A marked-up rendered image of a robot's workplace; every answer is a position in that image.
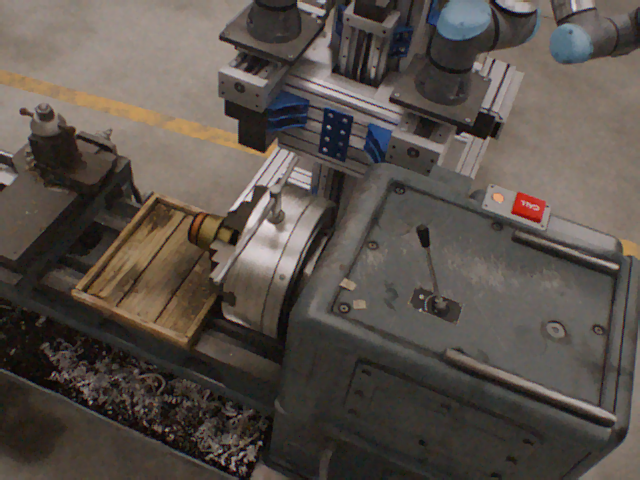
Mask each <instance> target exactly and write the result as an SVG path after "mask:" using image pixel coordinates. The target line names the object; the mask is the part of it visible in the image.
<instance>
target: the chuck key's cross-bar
mask: <svg viewBox="0 0 640 480"><path fill-rule="evenodd" d="M298 160H299V159H298V158H297V157H293V159H292V161H291V163H290V164H289V166H288V168H287V170H286V171H285V174H284V176H283V178H281V179H280V181H279V183H278V185H279V186H280V187H281V190H283V188H284V186H285V185H286V183H287V181H288V179H289V177H290V176H291V174H292V171H293V169H294V167H295V166H296V164H297V162H298ZM275 202H276V199H274V198H270V200H269V202H268V204H267V205H266V207H265V209H264V212H262V213H261V215H260V216H259V217H258V219H257V220H256V222H255V223H254V224H253V226H252V227H251V230H250V231H249V232H248V234H247V235H246V237H244V238H243V239H242V241H241V242H240V244H239V245H238V246H237V249H236V250H235V251H234V253H233V254H232V256H231V257H230V258H229V260H228V261H227V263H225V264H224V265H223V268H222V269H221V271H220V272H219V273H218V275H217V276H216V278H215V279H214V280H213V282H214V284H216V285H219V284H220V283H221V281H222V280H223V278H224V277H225V276H226V274H228V273H229V271H230V270H231V268H232V266H233V265H234V263H235V262H236V260H237V259H238V257H239V256H240V255H241V253H242V252H243V250H244V249H246V246H247V245H248V244H249V242H250V241H251V239H252V238H253V236H254V235H255V234H256V232H257V231H258V228H259V227H260V225H261V224H262V223H264V221H265V220H266V218H267V217H268V215H269V214H270V212H271V209H272V207H273V205H274V204H275Z"/></svg>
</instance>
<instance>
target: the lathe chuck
mask: <svg viewBox="0 0 640 480"><path fill-rule="evenodd" d="M285 186H288V187H284V188H283V190H281V209H280V211H281V212H283V213H284V219H283V220H281V221H279V222H271V221H270V220H268V218H266V220H265V221H264V223H262V224H261V225H260V227H259V228H258V231H257V232H256V234H255V235H254V236H253V238H252V239H251V241H250V242H249V244H248V245H247V246H246V249H244V250H243V252H242V253H241V255H240V256H239V257H238V259H237V260H236V262H235V263H234V265H233V266H232V268H231V270H230V271H229V273H228V274H226V276H225V280H224V285H223V291H224V292H226V293H229V291H231V292H233V293H235V294H234V295H235V296H237V299H236V307H234V308H232V307H229V303H226V302H223V301H222V312H223V314H224V316H225V317H226V318H229V319H231V320H234V321H236V322H238V324H241V325H243V326H245V327H249V328H251V329H253V330H256V331H258V332H260V333H263V332H262V327H261V323H262V314H263V309H265V303H266V299H267V296H268V292H269V289H270V285H271V282H272V279H273V276H274V273H275V271H276V268H277V264H278V262H279V259H280V257H281V254H283V252H284V250H285V247H286V244H287V242H288V240H289V238H290V236H291V234H292V232H293V230H294V227H295V225H296V223H297V222H298V220H299V218H300V217H302V215H303V213H304V212H305V209H306V208H307V207H308V205H309V204H310V203H311V202H312V201H313V200H314V199H315V198H317V197H319V196H316V195H314V194H311V193H309V192H306V190H303V189H300V188H297V187H294V186H292V185H289V184H287V183H286V185H285ZM289 187H290V188H289ZM269 200H270V188H269V189H268V190H267V192H266V194H265V195H264V196H262V197H261V199H260V200H259V202H258V203H257V205H256V206H255V208H254V209H253V212H252V214H251V216H250V217H249V219H248V221H247V223H246V225H244V227H243V230H242V233H241V235H240V237H239V239H238V242H237V244H236V247H235V250H236V249H237V246H238V245H239V244H240V242H241V241H242V239H243V238H244V237H246V235H247V234H248V232H249V231H250V230H251V227H252V226H253V224H254V223H255V222H256V220H257V219H258V217H259V216H260V215H261V213H262V212H264V209H265V207H266V205H267V204H268V202H269ZM235 250H234V251H235ZM263 334H265V333H263Z"/></svg>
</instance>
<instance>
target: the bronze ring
mask: <svg viewBox="0 0 640 480"><path fill-rule="evenodd" d="M225 217H227V216H224V217H222V216H219V215H217V214H209V213H205V212H199V213H197V214H196V216H195V217H194V218H193V220H192V222H191V225H189V227H188V233H187V239H188V242H189V243H192V244H194V245H197V246H199V249H200V250H203V251H205V252H209V253H210V246H211V245H212V244H213V242H214V241H215V240H216V239H218V240H221V241H223V242H225V243H229V244H231V245H234V246H236V244H237V241H238V238H239V231H238V230H235V228H233V227H231V226H228V225H224V221H225Z"/></svg>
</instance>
